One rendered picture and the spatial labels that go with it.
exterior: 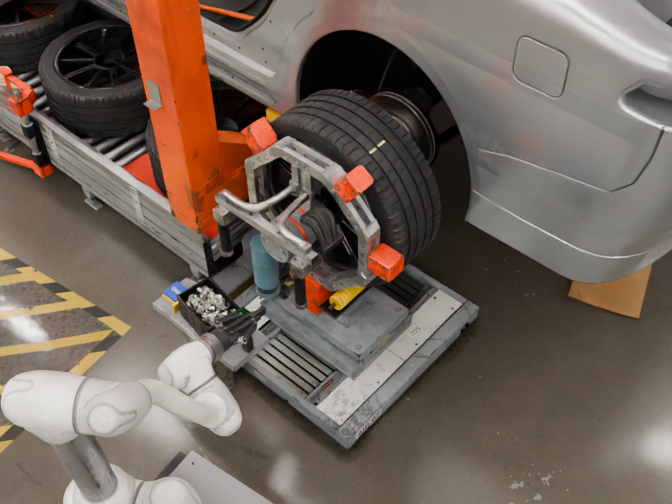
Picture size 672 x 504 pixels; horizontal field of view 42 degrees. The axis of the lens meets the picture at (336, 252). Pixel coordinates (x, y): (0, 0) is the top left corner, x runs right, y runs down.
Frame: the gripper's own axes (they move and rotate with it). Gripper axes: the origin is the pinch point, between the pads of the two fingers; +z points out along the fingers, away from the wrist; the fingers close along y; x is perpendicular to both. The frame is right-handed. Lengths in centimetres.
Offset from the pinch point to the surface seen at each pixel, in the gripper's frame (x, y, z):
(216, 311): 13.0, 20.0, 3.9
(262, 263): -2.8, 14.4, 19.4
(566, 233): -41, -70, 59
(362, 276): -14.1, -21.3, 25.5
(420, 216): -35, -29, 41
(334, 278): -2.2, -7.6, 31.7
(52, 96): 10, 173, 60
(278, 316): 43, 24, 47
